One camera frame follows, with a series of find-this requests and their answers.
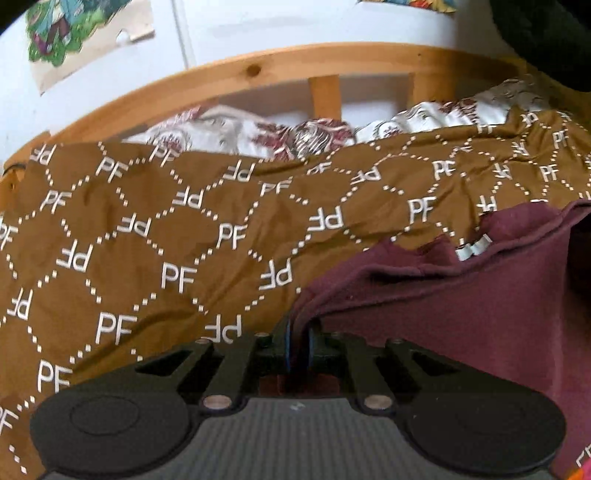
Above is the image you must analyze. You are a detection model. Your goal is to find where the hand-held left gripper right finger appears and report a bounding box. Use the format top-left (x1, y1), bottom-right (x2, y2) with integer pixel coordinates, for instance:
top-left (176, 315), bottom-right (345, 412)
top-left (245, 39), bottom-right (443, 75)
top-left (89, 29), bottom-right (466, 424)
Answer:
top-left (302, 322), bottom-right (465, 411)

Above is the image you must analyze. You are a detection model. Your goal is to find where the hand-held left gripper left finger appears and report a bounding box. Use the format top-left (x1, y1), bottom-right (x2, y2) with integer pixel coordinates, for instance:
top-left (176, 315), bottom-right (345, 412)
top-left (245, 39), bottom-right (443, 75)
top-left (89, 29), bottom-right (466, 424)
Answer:
top-left (134, 318), bottom-right (297, 411)

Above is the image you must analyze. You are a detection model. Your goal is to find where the maroon long-sleeved sweater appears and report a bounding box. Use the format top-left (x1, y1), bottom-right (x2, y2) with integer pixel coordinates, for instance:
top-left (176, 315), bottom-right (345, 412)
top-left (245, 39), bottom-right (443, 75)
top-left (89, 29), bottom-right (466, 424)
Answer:
top-left (290, 199), bottom-right (591, 480)

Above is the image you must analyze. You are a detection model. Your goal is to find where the brown patterned quilt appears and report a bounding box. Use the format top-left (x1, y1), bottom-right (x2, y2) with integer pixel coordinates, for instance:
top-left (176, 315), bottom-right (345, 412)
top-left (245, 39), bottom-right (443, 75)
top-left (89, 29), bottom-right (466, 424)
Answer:
top-left (0, 105), bottom-right (591, 480)

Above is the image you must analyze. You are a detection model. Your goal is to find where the floral white pillow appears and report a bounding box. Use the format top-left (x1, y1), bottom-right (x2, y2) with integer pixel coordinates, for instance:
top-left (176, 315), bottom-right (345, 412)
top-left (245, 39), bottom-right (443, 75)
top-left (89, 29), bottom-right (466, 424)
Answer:
top-left (124, 78), bottom-right (575, 161)

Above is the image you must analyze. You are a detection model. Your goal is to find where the black puffer jacket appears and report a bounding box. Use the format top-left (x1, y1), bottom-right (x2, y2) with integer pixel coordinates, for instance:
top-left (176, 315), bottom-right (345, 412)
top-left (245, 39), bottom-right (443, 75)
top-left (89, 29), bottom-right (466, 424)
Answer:
top-left (488, 0), bottom-right (591, 93)

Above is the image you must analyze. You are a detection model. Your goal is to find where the wooden bed frame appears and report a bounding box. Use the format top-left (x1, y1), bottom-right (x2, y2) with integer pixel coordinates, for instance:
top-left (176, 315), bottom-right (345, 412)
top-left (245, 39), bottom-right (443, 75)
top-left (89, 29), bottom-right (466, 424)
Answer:
top-left (0, 41), bottom-right (591, 199)

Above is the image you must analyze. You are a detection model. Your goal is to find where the white wall pipe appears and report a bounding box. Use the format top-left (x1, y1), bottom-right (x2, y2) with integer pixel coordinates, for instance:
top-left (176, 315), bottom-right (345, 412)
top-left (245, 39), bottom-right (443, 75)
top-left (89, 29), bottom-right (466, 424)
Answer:
top-left (170, 0), bottom-right (198, 69)

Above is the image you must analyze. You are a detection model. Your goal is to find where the colourful landscape wall poster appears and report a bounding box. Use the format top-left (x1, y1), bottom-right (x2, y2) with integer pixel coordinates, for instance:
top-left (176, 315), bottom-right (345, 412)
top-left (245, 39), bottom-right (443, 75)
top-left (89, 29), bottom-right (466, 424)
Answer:
top-left (355, 0), bottom-right (459, 17)

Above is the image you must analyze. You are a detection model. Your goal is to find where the green cartoon figure wall poster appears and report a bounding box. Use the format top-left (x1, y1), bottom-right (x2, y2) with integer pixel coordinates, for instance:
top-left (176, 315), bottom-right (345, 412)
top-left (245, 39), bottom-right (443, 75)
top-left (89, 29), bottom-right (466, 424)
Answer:
top-left (24, 0), bottom-right (157, 96)

